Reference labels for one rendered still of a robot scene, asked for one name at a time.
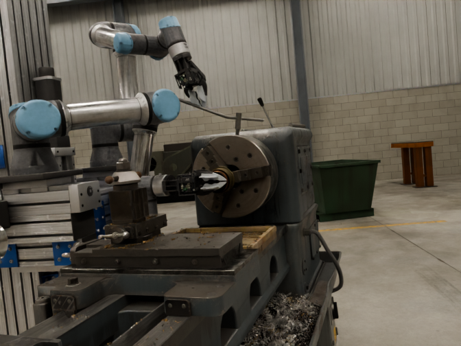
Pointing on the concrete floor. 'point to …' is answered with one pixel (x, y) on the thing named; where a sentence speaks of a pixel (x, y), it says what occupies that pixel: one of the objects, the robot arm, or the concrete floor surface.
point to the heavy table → (416, 163)
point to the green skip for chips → (344, 188)
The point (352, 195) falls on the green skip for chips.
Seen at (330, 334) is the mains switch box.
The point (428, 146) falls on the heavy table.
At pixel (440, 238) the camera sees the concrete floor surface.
